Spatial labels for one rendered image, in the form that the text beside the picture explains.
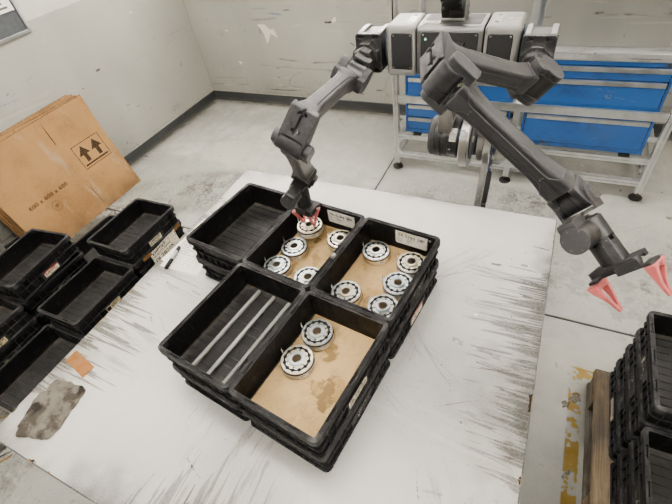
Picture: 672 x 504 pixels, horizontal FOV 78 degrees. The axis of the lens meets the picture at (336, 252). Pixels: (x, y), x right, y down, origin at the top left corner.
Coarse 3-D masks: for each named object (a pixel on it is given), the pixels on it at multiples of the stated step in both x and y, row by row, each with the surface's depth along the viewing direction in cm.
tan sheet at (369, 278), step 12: (372, 240) 162; (396, 252) 156; (360, 264) 154; (384, 264) 152; (396, 264) 152; (348, 276) 150; (360, 276) 150; (372, 276) 149; (384, 276) 148; (372, 288) 145
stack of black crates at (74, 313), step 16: (96, 256) 232; (80, 272) 225; (96, 272) 234; (112, 272) 236; (128, 272) 219; (64, 288) 219; (80, 288) 227; (96, 288) 229; (112, 288) 212; (128, 288) 223; (48, 304) 213; (64, 304) 221; (80, 304) 222; (96, 304) 206; (112, 304) 215; (64, 320) 201; (80, 320) 200; (96, 320) 209; (80, 336) 207
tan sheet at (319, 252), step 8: (328, 232) 169; (312, 240) 167; (320, 240) 166; (312, 248) 163; (320, 248) 163; (328, 248) 162; (312, 256) 160; (320, 256) 160; (328, 256) 159; (296, 264) 158; (304, 264) 158; (312, 264) 157; (320, 264) 157
